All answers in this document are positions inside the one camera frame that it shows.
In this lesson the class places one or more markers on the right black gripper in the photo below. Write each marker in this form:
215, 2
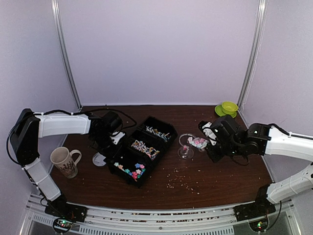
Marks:
214, 156

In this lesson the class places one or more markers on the green bowl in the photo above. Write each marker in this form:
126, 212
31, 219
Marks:
229, 107

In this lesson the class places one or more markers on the clear plastic lid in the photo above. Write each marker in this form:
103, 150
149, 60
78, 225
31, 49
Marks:
99, 160

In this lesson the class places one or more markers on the clear plastic cup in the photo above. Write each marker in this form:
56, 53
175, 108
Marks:
185, 152

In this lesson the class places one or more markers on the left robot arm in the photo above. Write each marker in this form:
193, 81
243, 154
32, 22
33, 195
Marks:
31, 126

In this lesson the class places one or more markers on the black three-compartment candy tray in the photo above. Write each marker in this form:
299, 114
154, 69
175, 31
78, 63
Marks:
142, 151

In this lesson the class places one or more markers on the front aluminium rail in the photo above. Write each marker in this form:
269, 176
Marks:
203, 221

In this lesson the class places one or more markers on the aluminium frame post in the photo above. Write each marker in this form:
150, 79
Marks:
65, 58
255, 47

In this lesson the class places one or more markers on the metal scoop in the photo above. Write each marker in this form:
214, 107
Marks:
199, 143

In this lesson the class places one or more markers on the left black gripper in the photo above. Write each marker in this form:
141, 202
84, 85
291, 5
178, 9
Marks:
114, 154

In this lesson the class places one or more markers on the right aluminium frame post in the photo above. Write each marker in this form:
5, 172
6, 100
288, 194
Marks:
255, 47

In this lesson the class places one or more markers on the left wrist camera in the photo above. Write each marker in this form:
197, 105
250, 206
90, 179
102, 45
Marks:
116, 137

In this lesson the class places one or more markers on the cream floral mug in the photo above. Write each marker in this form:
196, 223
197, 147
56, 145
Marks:
66, 161

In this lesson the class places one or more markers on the left aluminium frame post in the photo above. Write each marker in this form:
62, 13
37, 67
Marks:
65, 58

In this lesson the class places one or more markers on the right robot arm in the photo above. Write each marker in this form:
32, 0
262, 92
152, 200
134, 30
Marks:
227, 138

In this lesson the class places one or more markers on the green saucer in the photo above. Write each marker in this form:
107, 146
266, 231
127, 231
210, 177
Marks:
219, 111

